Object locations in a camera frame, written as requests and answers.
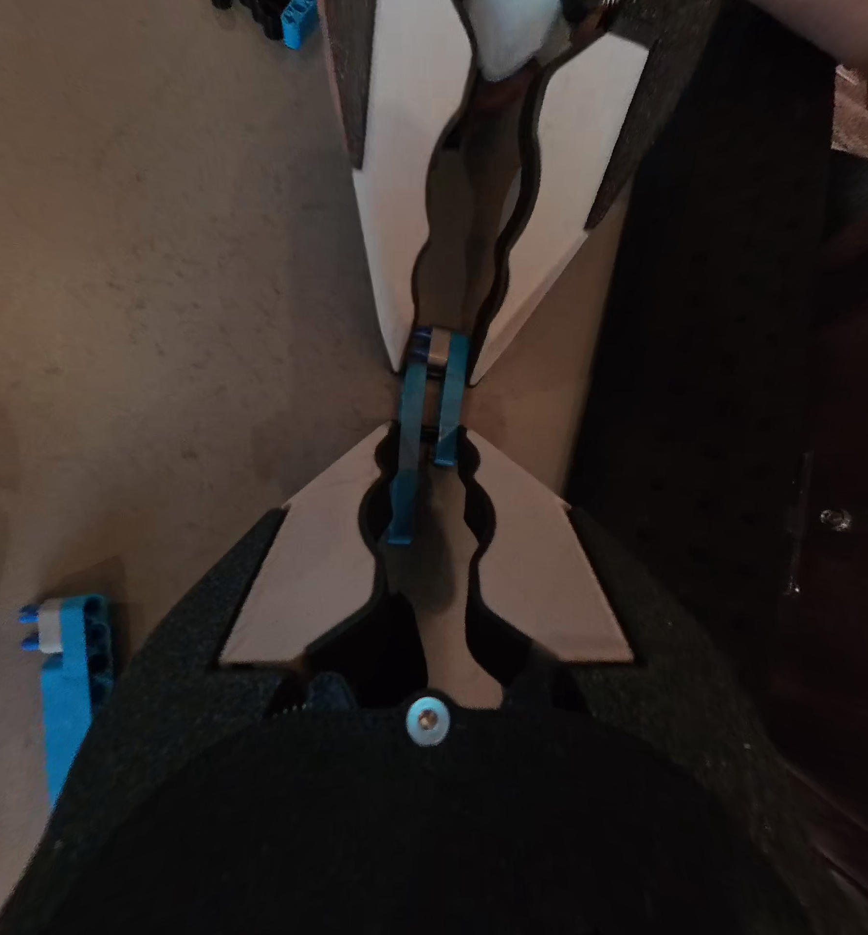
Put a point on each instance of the grey desk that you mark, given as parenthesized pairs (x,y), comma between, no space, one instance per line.
(149,292)

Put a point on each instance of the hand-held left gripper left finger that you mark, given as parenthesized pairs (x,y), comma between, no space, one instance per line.
(309,577)

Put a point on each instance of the pile of small building bricks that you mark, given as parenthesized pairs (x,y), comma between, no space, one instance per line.
(288,18)

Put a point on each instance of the person's right forearm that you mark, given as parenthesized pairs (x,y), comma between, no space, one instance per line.
(828,29)

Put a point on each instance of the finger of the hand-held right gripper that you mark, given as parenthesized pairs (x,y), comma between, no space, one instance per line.
(587,131)
(404,109)

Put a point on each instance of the blue perforated beam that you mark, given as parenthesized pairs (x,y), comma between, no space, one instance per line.
(72,694)
(408,453)
(450,409)

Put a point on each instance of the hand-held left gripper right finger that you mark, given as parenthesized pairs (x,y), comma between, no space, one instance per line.
(543,577)

